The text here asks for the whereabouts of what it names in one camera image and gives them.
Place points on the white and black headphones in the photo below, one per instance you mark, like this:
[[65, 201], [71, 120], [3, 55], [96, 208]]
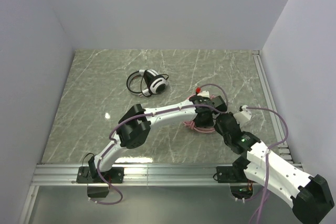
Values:
[[152, 83]]

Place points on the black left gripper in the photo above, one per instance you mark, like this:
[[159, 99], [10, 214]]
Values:
[[203, 118]]

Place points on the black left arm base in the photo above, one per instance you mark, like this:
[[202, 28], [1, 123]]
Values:
[[98, 185]]

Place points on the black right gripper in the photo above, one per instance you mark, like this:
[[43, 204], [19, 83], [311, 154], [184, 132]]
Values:
[[223, 123]]

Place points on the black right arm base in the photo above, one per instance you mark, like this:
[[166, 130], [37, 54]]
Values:
[[241, 188]]

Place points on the aluminium rail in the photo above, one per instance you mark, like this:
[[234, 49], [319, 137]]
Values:
[[134, 175], [283, 148]]

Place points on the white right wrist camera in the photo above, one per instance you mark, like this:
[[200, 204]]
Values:
[[243, 116]]

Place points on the aluminium right side rail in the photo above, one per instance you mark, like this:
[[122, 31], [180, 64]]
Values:
[[283, 148]]

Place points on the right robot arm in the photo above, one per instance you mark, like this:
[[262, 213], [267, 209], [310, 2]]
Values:
[[308, 196]]

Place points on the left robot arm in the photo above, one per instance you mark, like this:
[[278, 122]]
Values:
[[135, 126]]

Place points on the aluminium front rail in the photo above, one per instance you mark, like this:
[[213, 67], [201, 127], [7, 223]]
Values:
[[134, 175]]

